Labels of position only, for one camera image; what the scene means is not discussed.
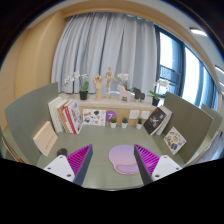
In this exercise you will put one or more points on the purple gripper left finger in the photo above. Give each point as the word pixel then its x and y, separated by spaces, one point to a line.
pixel 72 167

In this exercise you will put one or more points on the red white book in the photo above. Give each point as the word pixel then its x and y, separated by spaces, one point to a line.
pixel 74 116

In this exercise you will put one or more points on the small potted plant right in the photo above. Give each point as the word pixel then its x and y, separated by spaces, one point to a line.
pixel 139 123

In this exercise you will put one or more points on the green right partition panel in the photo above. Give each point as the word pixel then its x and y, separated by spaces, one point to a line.
pixel 191 122

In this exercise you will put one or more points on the beige wooden book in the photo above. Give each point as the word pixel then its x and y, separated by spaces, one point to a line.
pixel 45 138

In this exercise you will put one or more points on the white orchid right pot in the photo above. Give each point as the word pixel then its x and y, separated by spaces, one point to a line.
pixel 159 84

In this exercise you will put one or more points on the brown book upright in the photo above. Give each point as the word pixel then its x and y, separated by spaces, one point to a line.
pixel 63 117

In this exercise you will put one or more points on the pink wooden horse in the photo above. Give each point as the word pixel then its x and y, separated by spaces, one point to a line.
pixel 123 93

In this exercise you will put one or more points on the colourful sticker card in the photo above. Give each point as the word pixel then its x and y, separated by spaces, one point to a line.
pixel 174 140

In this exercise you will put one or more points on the purple number seven sign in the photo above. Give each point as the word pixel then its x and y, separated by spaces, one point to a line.
pixel 110 114

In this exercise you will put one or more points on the black book leaning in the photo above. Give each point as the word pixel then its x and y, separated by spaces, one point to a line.
pixel 154 121

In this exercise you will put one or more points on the picture card on shelf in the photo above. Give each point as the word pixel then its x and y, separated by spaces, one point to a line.
pixel 94 117

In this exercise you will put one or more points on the purple mouse pad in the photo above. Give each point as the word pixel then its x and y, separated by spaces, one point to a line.
pixel 123 159

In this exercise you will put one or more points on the wooden shelf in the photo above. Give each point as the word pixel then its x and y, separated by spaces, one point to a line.
pixel 132 110

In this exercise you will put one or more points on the white book upright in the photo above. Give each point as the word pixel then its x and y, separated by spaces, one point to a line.
pixel 54 114

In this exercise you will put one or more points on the green left partition panel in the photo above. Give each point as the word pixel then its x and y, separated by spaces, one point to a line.
pixel 26 115

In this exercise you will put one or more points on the white book under black book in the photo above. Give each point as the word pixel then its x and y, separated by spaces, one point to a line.
pixel 166 119

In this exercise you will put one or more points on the small potted plant middle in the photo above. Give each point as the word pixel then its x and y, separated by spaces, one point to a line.
pixel 124 123

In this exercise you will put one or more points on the small potted plant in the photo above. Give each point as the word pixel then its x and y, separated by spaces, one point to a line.
pixel 139 123
pixel 124 123
pixel 113 122

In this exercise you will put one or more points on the dark wooden horse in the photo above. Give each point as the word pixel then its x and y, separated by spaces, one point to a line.
pixel 138 94

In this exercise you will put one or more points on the white orchid behind horse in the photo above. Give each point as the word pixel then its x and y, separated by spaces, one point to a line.
pixel 123 77

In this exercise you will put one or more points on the green partition panel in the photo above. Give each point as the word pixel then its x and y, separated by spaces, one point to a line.
pixel 26 115
pixel 191 122

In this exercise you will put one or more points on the wooden mannequin figure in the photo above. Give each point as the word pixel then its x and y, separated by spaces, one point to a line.
pixel 109 76

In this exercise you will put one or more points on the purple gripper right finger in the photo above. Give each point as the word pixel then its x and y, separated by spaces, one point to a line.
pixel 153 167

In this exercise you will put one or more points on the black computer mouse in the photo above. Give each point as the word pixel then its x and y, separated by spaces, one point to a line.
pixel 62 151

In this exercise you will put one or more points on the grey curtain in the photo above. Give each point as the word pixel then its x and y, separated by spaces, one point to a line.
pixel 95 43

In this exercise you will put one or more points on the white orchid black pot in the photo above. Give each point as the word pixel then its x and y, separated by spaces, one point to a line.
pixel 84 85

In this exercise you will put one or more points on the small potted plant left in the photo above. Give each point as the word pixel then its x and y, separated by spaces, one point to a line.
pixel 113 122

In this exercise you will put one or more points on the wooden hand model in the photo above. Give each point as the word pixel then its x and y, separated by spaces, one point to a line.
pixel 98 83

